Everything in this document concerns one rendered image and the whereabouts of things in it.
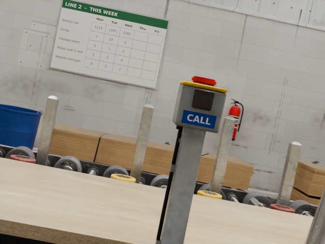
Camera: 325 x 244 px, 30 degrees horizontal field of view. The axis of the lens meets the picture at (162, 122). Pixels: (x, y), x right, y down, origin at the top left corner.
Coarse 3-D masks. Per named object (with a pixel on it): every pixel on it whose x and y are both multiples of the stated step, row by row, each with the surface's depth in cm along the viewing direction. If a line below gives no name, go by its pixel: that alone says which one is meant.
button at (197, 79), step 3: (192, 78) 96; (195, 78) 95; (198, 78) 95; (201, 78) 95; (204, 78) 95; (207, 78) 95; (195, 81) 95; (198, 81) 95; (201, 81) 95; (204, 81) 95; (207, 81) 95; (210, 81) 95; (213, 81) 95; (207, 84) 95; (210, 84) 95; (213, 84) 96
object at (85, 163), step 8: (56, 160) 256; (80, 160) 256; (104, 168) 257; (144, 176) 258; (152, 176) 258; (200, 184) 259; (224, 192) 260; (232, 192) 260; (240, 192) 260; (248, 192) 261; (240, 200) 261; (272, 200) 261
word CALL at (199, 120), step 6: (186, 114) 93; (192, 114) 93; (198, 114) 93; (204, 114) 93; (186, 120) 93; (192, 120) 93; (198, 120) 93; (204, 120) 93; (210, 120) 93; (204, 126) 93; (210, 126) 93
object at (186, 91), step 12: (192, 84) 93; (204, 84) 94; (180, 96) 93; (192, 96) 93; (216, 96) 93; (180, 108) 93; (192, 108) 93; (216, 108) 93; (180, 120) 93; (216, 120) 94; (216, 132) 94
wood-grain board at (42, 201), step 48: (0, 192) 137; (48, 192) 148; (96, 192) 160; (144, 192) 175; (48, 240) 116; (96, 240) 116; (144, 240) 120; (192, 240) 128; (240, 240) 138; (288, 240) 148
